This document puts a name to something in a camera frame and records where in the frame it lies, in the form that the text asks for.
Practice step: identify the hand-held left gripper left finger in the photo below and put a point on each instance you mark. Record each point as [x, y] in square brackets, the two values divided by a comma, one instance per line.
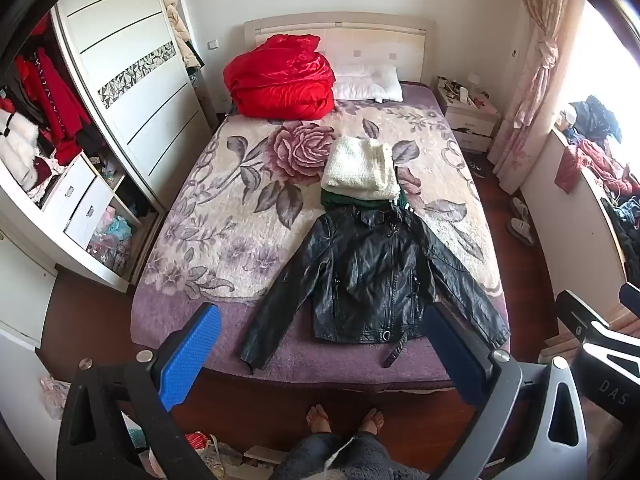
[192, 355]

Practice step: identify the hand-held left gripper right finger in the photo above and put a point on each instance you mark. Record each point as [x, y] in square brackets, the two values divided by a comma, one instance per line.
[455, 355]

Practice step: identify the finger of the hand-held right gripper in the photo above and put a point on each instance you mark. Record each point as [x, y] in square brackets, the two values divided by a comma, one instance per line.
[631, 301]
[585, 312]

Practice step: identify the black leather jacket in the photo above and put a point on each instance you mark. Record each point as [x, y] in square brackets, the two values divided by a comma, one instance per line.
[370, 280]

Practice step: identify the pastel clothes heap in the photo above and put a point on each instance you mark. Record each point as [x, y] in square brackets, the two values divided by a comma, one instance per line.
[112, 240]

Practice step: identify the heap of mixed clothes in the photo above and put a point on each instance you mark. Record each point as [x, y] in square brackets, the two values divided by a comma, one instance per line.
[600, 160]

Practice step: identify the red packet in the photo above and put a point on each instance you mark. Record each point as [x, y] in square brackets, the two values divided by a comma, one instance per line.
[200, 442]

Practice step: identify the white low cabinet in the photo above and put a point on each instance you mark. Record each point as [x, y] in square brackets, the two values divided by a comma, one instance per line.
[555, 220]

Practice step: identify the person's right foot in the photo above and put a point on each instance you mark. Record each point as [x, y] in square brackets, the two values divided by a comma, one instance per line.
[371, 421]

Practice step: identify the person's foot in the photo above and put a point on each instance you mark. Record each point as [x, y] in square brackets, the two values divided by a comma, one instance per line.
[320, 420]
[371, 421]

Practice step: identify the person's left foot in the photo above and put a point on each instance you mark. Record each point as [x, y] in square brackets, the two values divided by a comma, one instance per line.
[320, 420]

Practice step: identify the pink plastic bag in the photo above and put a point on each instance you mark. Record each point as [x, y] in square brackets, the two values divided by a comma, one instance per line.
[54, 397]

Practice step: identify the floral plush blanket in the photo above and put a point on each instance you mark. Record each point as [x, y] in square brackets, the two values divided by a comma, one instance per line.
[225, 210]

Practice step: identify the person's legs in grey pants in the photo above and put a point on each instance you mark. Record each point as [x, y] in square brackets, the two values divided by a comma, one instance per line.
[345, 460]

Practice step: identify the white drawer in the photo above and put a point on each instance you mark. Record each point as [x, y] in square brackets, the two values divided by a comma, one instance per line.
[92, 210]
[72, 180]

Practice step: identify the dark shoe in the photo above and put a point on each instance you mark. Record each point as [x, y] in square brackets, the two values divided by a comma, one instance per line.
[477, 170]

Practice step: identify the folded green garment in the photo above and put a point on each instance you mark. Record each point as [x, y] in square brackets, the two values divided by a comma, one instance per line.
[340, 199]

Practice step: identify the folded white fluffy sweater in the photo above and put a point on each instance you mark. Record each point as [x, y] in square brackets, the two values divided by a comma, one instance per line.
[360, 167]

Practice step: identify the white nightstand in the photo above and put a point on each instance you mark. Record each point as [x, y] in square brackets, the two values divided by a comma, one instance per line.
[470, 122]

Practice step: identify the pink floral curtain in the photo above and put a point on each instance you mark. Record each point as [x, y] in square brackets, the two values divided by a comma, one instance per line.
[540, 85]

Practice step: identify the nightstand clutter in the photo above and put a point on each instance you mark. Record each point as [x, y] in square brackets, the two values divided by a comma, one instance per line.
[465, 92]

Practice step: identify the white fur garment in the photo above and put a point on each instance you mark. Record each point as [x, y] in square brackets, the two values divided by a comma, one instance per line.
[17, 150]

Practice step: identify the red coat with trim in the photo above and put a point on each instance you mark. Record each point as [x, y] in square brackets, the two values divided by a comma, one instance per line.
[55, 105]

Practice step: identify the white pillow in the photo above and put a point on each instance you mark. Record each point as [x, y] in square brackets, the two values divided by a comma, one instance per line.
[367, 82]

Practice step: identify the red quilt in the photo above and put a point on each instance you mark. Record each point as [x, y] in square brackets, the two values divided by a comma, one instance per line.
[280, 80]

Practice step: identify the beige hanging coat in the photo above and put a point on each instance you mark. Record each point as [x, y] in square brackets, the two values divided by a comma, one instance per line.
[180, 25]

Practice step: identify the bed with white headboard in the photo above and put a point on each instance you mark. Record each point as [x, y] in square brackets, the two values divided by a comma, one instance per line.
[350, 40]

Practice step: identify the white wardrobe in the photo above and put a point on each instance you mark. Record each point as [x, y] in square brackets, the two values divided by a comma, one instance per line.
[130, 25]

